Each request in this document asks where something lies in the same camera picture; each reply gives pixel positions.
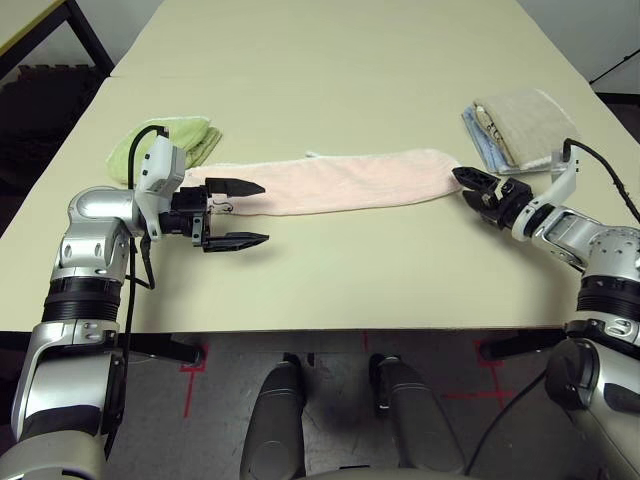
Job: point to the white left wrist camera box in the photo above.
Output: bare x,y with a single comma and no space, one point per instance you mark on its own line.
160,165

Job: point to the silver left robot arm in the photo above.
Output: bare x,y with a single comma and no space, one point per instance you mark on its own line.
90,215

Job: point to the grey robot right leg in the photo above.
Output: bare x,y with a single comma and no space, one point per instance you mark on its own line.
415,420

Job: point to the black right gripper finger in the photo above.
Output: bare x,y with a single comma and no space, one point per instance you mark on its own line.
479,204
475,179

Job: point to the light blue folded towel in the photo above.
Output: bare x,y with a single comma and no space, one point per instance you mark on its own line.
482,142

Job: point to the beige folded towel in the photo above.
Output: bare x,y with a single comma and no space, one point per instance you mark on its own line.
525,120

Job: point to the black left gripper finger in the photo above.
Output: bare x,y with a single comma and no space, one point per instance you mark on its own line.
232,187
232,243

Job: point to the grey robot left leg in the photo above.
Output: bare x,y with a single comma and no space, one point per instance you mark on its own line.
272,425

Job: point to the grey robot leg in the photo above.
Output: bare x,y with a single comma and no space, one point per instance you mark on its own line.
415,420
272,425

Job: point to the grey robot torso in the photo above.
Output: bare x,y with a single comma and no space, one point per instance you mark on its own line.
380,475

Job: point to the green folded towel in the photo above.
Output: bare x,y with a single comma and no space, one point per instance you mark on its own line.
195,132

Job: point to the black tripod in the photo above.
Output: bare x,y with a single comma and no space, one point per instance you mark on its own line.
615,67

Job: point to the black foam floor mat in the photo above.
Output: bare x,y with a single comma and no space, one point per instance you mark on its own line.
40,125

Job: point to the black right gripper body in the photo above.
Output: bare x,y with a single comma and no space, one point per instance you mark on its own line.
507,202

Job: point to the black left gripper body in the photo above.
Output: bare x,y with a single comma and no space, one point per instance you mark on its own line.
185,210

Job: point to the black framed side table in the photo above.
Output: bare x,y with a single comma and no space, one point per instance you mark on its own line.
87,35

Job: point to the pink towel with embroidered print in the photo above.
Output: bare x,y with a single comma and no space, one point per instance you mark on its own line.
350,180

